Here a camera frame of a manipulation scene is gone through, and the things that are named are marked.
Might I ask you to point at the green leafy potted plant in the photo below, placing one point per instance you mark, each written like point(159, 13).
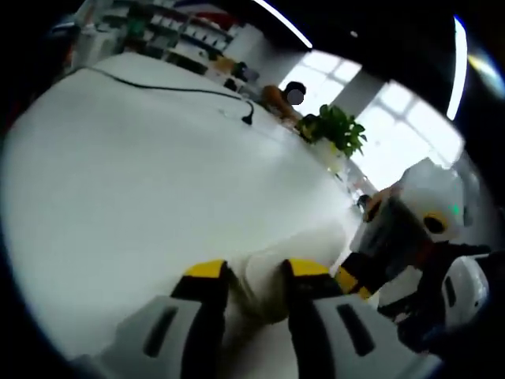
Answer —
point(335, 126)

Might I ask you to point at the white storage shelving unit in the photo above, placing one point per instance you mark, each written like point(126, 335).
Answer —
point(177, 35)

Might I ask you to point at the white plant pot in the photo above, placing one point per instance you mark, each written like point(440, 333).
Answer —
point(331, 156)

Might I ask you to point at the white ceiling light strip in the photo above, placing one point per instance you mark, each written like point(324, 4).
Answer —
point(457, 67)
point(282, 21)

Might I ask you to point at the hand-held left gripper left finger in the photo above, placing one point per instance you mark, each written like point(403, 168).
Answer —
point(197, 316)

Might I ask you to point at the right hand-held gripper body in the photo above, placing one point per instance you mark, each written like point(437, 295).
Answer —
point(438, 193)

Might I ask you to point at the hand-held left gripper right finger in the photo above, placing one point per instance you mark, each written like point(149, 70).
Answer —
point(315, 316)

